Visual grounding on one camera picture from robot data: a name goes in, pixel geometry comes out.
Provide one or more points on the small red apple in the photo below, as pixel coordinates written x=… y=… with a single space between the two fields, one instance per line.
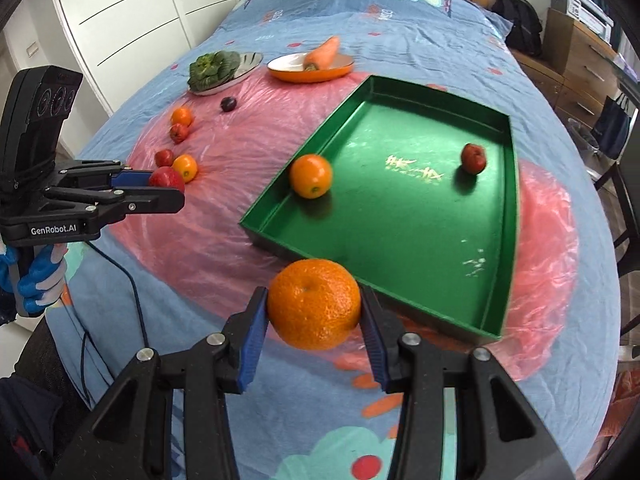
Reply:
x=473 y=158
x=164 y=157
x=179 y=132

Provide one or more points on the white wardrobe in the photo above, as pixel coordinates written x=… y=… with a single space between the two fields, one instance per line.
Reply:
x=140 y=15

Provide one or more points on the white printer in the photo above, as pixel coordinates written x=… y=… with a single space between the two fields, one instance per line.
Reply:
x=582 y=7

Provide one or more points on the white wall switch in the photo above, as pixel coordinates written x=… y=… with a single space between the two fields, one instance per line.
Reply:
x=31 y=49

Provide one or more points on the large bumpy mandarin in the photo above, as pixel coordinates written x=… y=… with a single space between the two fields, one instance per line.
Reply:
x=314 y=305

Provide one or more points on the blue printed bedsheet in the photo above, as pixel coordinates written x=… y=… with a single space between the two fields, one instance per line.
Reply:
x=350 y=20

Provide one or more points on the orange plate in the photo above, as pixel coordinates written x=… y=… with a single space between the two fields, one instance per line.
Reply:
x=287 y=70

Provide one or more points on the smooth orange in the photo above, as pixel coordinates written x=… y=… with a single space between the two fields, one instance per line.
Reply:
x=310 y=176

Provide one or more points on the pink plastic sheet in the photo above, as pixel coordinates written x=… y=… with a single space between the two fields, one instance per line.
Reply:
x=225 y=240

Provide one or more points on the wooden drawer cabinet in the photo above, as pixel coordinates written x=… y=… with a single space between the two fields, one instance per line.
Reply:
x=580 y=60

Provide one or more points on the dark chair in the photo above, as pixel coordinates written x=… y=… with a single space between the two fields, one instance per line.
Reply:
x=627 y=220

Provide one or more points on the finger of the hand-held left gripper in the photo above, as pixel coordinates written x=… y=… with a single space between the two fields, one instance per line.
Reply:
x=150 y=201
x=132 y=178

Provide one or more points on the dark plum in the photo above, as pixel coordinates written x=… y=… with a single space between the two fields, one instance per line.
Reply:
x=228 y=104

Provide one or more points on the carrot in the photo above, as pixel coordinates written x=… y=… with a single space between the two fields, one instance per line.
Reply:
x=322 y=52

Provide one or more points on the silver plate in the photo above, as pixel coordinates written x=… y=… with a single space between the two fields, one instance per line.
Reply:
x=247 y=62

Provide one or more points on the large red apple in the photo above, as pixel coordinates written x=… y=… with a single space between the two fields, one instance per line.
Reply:
x=166 y=178

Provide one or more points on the person's left hand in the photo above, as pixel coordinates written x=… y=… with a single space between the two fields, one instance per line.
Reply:
x=37 y=282

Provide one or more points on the small orange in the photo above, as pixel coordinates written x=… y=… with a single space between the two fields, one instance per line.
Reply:
x=181 y=116
x=186 y=167

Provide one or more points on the green bok choy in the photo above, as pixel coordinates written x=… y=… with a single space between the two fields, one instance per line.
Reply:
x=210 y=70

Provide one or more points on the mesh waste bin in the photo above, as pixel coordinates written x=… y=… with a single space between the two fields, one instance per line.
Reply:
x=582 y=135

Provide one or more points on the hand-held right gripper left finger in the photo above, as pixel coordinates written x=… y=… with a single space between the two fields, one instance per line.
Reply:
x=252 y=345

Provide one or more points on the green tray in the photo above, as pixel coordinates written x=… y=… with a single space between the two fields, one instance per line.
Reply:
x=400 y=220

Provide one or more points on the black backpack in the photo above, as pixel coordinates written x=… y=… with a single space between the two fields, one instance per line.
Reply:
x=520 y=22

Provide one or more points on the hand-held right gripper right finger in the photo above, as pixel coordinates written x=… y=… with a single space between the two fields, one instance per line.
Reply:
x=374 y=340

